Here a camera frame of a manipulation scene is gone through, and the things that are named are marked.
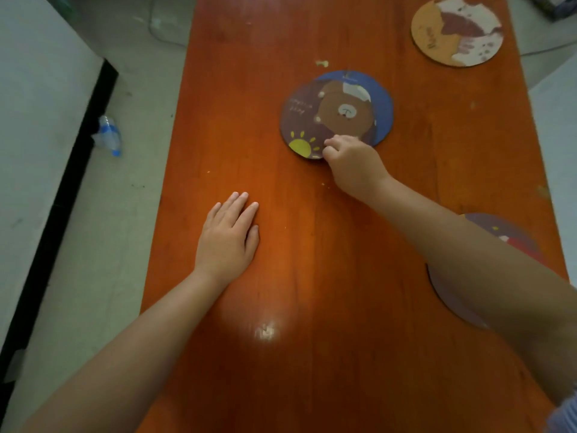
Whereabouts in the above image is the blue striped shirt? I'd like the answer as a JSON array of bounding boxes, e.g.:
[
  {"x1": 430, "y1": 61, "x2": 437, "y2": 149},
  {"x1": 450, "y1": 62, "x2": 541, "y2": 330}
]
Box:
[{"x1": 545, "y1": 392, "x2": 577, "y2": 433}]

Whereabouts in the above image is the purple pig coaster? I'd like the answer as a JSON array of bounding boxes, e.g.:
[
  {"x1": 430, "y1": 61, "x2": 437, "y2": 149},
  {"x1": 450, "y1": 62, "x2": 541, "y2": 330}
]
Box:
[{"x1": 426, "y1": 213, "x2": 549, "y2": 330}]

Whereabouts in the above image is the person's left forearm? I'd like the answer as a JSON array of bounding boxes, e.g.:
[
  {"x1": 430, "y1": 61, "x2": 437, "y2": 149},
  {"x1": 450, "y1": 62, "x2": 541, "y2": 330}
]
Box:
[{"x1": 17, "y1": 268, "x2": 226, "y2": 433}]

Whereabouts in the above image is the clear plastic water bottle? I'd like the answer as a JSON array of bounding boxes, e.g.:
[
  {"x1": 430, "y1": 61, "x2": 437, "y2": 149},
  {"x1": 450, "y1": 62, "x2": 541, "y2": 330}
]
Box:
[{"x1": 92, "y1": 114, "x2": 123, "y2": 158}]

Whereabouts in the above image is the orange wooden table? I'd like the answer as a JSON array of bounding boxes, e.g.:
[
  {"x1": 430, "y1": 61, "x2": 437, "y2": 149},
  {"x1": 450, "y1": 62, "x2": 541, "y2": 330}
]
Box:
[{"x1": 135, "y1": 0, "x2": 569, "y2": 433}]

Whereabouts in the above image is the person's right forearm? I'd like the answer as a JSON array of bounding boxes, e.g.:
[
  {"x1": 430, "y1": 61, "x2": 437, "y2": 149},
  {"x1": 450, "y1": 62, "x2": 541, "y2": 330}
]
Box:
[{"x1": 362, "y1": 175, "x2": 577, "y2": 407}]

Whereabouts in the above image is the person's left hand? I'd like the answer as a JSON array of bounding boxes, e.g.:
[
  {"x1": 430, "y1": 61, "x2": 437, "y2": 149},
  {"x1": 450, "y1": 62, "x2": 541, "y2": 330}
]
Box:
[{"x1": 194, "y1": 191, "x2": 261, "y2": 284}]

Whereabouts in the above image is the grey floor cable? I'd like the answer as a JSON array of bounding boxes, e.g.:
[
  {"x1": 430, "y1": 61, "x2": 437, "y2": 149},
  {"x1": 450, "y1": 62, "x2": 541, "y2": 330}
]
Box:
[
  {"x1": 521, "y1": 39, "x2": 577, "y2": 58},
  {"x1": 147, "y1": 0, "x2": 191, "y2": 49}
]

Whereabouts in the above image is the blue dog coaster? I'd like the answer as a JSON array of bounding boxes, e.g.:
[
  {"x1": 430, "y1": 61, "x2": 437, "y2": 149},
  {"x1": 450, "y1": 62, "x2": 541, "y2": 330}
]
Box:
[{"x1": 315, "y1": 70, "x2": 394, "y2": 147}]

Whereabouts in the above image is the yellow cat coaster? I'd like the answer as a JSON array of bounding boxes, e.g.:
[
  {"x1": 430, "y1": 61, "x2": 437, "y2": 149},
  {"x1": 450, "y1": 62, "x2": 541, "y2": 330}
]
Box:
[{"x1": 411, "y1": 0, "x2": 504, "y2": 68}]

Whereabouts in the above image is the purple bear coaster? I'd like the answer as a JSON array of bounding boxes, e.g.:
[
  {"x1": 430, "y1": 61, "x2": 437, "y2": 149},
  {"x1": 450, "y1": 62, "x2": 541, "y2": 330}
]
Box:
[{"x1": 279, "y1": 79, "x2": 377, "y2": 160}]

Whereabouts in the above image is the person's right hand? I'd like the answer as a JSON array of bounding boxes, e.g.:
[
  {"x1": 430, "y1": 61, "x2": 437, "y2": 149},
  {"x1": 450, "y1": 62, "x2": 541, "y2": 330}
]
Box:
[{"x1": 322, "y1": 135, "x2": 391, "y2": 201}]

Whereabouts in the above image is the dark box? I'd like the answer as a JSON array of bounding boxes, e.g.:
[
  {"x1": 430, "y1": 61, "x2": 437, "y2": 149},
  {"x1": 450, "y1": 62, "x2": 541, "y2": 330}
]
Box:
[{"x1": 530, "y1": 0, "x2": 577, "y2": 21}]

